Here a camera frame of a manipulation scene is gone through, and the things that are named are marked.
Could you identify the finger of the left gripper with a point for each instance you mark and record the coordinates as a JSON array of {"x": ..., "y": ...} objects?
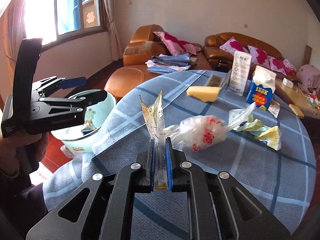
[
  {"x": 72, "y": 83},
  {"x": 91, "y": 96}
]

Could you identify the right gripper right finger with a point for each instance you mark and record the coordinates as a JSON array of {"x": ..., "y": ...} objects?
[{"x": 219, "y": 207}]

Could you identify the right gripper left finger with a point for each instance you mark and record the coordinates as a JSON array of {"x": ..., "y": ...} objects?
[{"x": 102, "y": 207}]

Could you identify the gold clear snack wrapper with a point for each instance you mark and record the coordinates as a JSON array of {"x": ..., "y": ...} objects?
[{"x": 154, "y": 120}]

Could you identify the person's left hand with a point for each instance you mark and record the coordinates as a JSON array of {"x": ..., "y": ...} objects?
[{"x": 9, "y": 161}]

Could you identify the mint enamel basin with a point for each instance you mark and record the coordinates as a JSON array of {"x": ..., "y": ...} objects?
[{"x": 79, "y": 139}]

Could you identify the orange leather chaise sofa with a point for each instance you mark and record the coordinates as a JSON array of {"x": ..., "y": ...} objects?
[{"x": 142, "y": 47}]

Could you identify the blue plaid tablecloth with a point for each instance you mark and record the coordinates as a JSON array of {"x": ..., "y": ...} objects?
[{"x": 283, "y": 181}]

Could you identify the clear plastic bag red print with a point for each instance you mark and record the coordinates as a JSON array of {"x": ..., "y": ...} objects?
[{"x": 203, "y": 131}]

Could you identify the stack of folded blue cloths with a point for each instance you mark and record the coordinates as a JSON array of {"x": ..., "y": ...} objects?
[{"x": 165, "y": 64}]

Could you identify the crumpled yellow white wrapper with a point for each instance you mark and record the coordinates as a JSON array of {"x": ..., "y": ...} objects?
[{"x": 270, "y": 136}]

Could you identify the pink floral pillow on chaise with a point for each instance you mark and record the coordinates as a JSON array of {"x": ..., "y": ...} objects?
[{"x": 176, "y": 46}]

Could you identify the beige curtain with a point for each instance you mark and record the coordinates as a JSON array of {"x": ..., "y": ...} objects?
[{"x": 116, "y": 51}]

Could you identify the yellow sponge wedge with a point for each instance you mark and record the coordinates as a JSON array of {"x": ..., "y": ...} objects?
[{"x": 204, "y": 93}]

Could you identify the blue Look milk carton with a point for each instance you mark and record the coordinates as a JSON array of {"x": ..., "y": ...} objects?
[{"x": 262, "y": 88}]

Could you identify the clear gold snack packet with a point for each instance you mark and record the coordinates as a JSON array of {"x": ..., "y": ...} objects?
[{"x": 226, "y": 79}]

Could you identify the tall white blue carton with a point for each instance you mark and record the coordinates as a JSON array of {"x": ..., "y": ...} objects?
[{"x": 239, "y": 72}]

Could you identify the brown leather three-seat sofa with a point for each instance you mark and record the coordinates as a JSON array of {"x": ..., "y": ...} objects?
[{"x": 219, "y": 51}]

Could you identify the wooden coffee table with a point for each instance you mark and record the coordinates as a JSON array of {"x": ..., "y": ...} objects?
[{"x": 295, "y": 96}]

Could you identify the pink floral pillow left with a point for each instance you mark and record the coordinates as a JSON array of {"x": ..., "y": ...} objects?
[{"x": 232, "y": 45}]

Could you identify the pink floral pillow right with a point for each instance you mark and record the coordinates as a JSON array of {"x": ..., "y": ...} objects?
[{"x": 282, "y": 66}]

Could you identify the pink floral pillow middle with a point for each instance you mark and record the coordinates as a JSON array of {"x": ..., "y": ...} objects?
[{"x": 259, "y": 57}]

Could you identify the pink cloth covered chair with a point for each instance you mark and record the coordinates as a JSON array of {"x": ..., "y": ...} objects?
[{"x": 309, "y": 76}]

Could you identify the window with brown frame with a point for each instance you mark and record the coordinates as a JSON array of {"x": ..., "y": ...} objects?
[{"x": 57, "y": 20}]

